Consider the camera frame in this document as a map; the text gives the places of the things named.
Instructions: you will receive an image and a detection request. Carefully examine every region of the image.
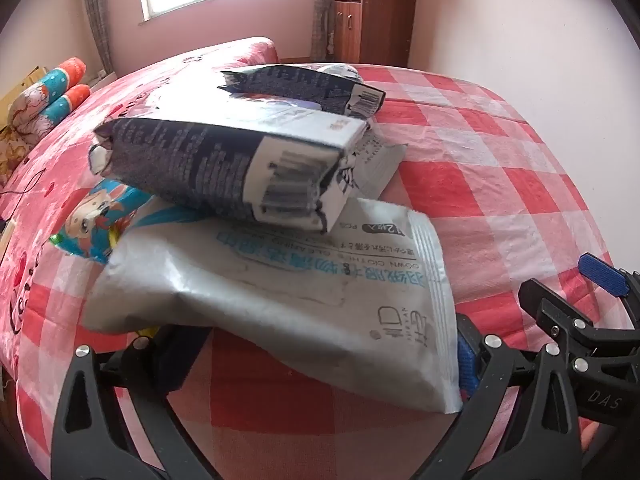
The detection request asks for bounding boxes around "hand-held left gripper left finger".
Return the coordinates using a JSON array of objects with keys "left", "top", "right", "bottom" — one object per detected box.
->
[{"left": 50, "top": 325, "right": 216, "bottom": 480}]

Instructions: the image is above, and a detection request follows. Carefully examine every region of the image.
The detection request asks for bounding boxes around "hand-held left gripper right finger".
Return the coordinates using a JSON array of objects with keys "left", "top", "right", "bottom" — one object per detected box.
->
[{"left": 430, "top": 312, "right": 583, "bottom": 480}]

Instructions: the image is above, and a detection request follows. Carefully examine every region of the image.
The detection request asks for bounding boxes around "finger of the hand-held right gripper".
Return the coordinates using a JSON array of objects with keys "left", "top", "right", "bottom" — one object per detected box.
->
[
  {"left": 519, "top": 280, "right": 640, "bottom": 378},
  {"left": 577, "top": 254, "right": 640, "bottom": 333}
]

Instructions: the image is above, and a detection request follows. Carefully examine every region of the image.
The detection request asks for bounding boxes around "silver wipes packet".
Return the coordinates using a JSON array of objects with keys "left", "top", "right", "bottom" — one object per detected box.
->
[{"left": 82, "top": 197, "right": 463, "bottom": 415}]

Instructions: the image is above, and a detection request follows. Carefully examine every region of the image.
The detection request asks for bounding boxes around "teal and green snack packet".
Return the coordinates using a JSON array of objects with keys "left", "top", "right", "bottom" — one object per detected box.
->
[{"left": 49, "top": 180, "right": 201, "bottom": 266}]

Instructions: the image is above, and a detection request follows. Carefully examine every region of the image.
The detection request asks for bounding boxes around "white plastic pouch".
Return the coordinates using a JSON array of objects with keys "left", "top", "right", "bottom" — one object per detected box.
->
[{"left": 305, "top": 61, "right": 363, "bottom": 83}]

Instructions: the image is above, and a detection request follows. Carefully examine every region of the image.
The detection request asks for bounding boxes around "red white checked plastic cloth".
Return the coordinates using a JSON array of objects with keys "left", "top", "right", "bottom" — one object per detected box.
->
[{"left": 15, "top": 62, "right": 633, "bottom": 480}]

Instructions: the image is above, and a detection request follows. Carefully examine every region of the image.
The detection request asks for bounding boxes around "grey printed packet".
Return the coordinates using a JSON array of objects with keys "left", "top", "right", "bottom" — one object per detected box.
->
[{"left": 335, "top": 130, "right": 408, "bottom": 201}]

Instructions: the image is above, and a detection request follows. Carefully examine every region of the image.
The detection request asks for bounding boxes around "beige floral pillow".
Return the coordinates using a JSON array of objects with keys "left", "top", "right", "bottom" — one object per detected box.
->
[{"left": 0, "top": 125, "right": 37, "bottom": 186}]

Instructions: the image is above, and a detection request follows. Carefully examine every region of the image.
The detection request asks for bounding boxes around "rolled cartoon print bolster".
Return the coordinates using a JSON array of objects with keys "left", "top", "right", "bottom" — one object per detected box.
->
[
  {"left": 35, "top": 85, "right": 92, "bottom": 134},
  {"left": 7, "top": 57, "right": 87, "bottom": 126}
]

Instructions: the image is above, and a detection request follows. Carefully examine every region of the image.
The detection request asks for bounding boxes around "bed with pink sheet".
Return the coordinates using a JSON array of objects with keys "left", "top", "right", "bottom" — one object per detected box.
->
[{"left": 0, "top": 36, "right": 281, "bottom": 391}]

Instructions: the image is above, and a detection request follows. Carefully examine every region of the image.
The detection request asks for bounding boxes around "yellow headboard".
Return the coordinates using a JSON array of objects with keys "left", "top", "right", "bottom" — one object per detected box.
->
[{"left": 0, "top": 65, "right": 48, "bottom": 111}]

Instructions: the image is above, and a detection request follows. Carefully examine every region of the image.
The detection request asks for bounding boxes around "brown wooden cabinet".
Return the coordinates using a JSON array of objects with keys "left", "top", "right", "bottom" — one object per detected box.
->
[{"left": 327, "top": 0, "right": 419, "bottom": 68}]

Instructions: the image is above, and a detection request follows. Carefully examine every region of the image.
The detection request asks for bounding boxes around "grey checked curtain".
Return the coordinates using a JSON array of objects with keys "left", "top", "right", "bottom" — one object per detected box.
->
[{"left": 80, "top": 0, "right": 119, "bottom": 78}]

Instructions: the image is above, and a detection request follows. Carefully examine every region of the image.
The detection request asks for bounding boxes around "grey patterned curtain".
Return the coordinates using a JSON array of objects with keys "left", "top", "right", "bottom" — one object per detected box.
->
[{"left": 310, "top": 0, "right": 334, "bottom": 61}]

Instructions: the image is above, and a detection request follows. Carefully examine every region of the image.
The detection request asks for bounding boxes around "thin black cable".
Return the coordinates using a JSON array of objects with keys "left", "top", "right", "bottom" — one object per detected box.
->
[{"left": 0, "top": 170, "right": 47, "bottom": 199}]

